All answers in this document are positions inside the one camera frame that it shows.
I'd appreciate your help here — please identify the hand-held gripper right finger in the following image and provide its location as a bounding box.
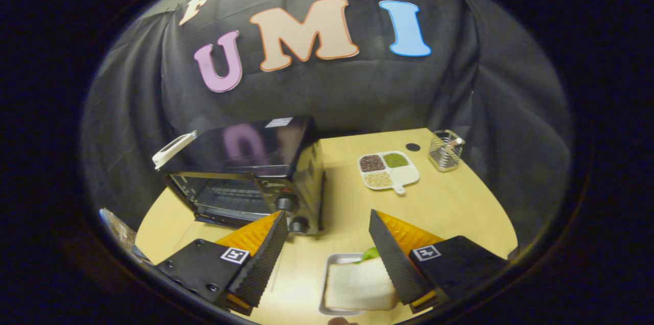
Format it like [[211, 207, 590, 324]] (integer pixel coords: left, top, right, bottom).
[[368, 209, 511, 315]]

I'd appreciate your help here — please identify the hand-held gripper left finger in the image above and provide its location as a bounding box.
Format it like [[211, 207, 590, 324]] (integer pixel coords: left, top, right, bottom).
[[153, 210, 289, 316]]

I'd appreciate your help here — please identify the white bread sandwich with lettuce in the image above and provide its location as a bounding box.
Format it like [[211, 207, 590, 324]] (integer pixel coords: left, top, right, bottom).
[[324, 247, 401, 312]]

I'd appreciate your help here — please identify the black toaster oven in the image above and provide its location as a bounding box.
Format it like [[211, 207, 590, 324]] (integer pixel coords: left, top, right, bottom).
[[160, 115, 328, 237]]

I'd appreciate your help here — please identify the small metal tray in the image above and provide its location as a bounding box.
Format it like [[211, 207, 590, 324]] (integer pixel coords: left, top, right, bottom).
[[319, 252, 400, 317]]

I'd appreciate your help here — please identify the pile of pale grains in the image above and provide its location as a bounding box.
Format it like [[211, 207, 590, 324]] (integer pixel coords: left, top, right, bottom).
[[364, 172, 394, 189]]

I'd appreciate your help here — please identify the white divided plate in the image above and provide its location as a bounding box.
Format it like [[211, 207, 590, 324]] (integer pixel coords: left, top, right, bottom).
[[357, 150, 421, 196]]

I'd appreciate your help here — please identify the pile of dark beans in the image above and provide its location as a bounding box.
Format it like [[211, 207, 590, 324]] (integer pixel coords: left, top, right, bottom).
[[359, 154, 387, 173]]

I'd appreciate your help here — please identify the pile of green beans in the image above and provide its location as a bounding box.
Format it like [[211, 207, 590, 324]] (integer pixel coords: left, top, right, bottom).
[[383, 153, 410, 169]]

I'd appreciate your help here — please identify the metal mesh utensil holder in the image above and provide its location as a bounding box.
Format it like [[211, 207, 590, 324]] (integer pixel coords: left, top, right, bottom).
[[428, 130, 466, 173]]

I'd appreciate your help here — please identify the black backdrop cloth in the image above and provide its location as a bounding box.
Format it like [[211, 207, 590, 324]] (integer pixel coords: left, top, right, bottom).
[[81, 0, 574, 259]]

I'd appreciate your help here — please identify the white plastic handle piece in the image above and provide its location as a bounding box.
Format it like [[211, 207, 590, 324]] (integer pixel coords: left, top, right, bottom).
[[152, 130, 199, 171]]

